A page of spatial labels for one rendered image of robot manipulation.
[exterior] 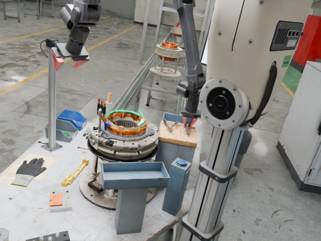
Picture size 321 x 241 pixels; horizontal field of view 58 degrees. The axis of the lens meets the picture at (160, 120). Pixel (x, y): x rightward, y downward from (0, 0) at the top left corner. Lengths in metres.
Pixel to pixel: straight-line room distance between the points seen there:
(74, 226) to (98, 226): 0.09
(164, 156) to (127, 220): 0.39
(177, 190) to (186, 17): 0.76
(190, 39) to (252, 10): 0.63
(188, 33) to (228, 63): 0.58
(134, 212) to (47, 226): 0.35
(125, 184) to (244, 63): 0.60
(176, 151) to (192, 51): 0.48
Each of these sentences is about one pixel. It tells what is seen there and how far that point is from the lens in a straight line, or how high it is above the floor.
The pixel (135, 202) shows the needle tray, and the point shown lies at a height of 0.94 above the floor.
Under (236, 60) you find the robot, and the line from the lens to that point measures 0.79.
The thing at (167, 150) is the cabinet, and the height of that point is 0.99.
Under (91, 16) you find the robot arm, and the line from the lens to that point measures 1.02.
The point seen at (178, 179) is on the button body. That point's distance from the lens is 1.28.
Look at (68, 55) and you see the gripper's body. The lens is 1.09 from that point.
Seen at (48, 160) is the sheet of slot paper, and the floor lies 0.78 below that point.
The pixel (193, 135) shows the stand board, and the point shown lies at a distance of 1.47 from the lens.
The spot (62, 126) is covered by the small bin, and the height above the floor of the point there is 0.81.
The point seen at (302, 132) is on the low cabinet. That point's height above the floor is 0.50.
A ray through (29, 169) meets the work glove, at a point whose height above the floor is 0.80.
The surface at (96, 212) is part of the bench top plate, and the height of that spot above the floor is 0.78.
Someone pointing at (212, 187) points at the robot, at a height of 1.12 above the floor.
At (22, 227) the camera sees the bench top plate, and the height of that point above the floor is 0.78.
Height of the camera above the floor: 1.70
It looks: 24 degrees down
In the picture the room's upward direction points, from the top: 10 degrees clockwise
